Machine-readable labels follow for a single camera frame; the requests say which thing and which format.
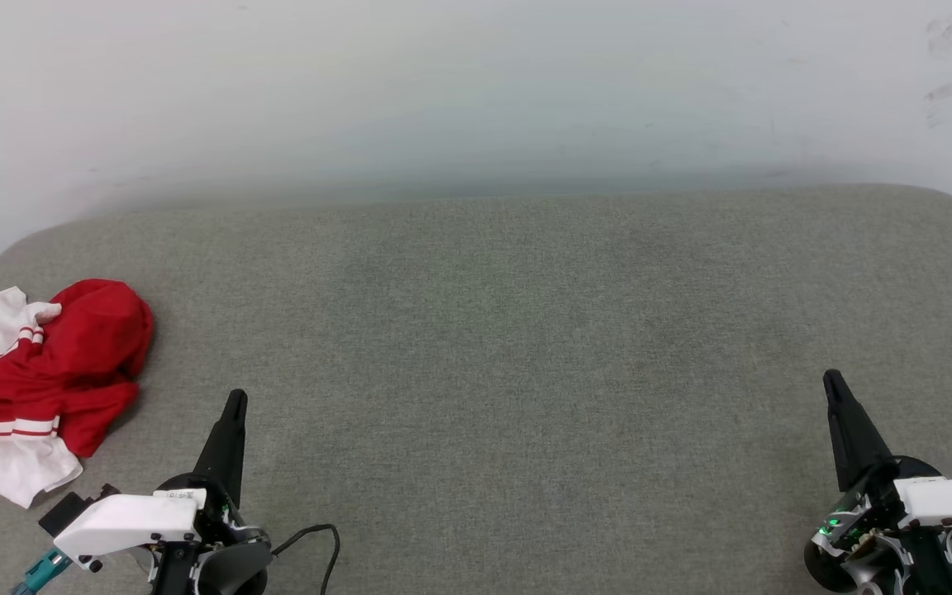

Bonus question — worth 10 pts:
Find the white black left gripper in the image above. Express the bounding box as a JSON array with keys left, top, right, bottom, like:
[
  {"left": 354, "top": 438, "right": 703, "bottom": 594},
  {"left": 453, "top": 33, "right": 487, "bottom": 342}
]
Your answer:
[{"left": 53, "top": 389, "right": 272, "bottom": 574}]

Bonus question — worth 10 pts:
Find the teal plug left camera cable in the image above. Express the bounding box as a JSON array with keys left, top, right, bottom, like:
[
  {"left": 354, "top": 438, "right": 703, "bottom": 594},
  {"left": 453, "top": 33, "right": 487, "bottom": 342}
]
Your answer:
[{"left": 12, "top": 549, "right": 74, "bottom": 595}]

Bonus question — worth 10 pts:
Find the red and white jersey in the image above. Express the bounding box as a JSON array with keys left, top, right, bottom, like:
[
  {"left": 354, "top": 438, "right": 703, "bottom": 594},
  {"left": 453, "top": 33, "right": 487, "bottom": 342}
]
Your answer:
[{"left": 0, "top": 278, "right": 155, "bottom": 509}]

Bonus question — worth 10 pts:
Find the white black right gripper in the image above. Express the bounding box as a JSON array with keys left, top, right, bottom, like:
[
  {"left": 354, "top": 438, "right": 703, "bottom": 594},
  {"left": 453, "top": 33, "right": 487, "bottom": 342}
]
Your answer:
[{"left": 805, "top": 369, "right": 952, "bottom": 593}]

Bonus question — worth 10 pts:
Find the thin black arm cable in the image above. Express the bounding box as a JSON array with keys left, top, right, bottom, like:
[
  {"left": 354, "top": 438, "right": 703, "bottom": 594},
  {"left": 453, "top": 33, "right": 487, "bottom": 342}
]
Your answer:
[{"left": 271, "top": 524, "right": 341, "bottom": 595}]

